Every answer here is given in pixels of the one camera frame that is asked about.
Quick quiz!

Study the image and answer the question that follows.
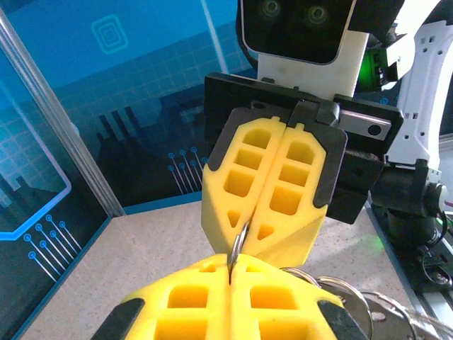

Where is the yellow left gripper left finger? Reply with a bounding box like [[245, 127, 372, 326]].
[[92, 253, 233, 340]]

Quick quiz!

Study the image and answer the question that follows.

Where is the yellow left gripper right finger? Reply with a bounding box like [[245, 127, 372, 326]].
[[229, 254, 369, 340]]

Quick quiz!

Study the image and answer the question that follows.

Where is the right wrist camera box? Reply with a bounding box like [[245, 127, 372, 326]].
[[239, 0, 369, 98]]

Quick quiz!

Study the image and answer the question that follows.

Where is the aluminium frame post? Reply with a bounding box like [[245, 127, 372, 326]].
[[0, 6, 125, 217]]

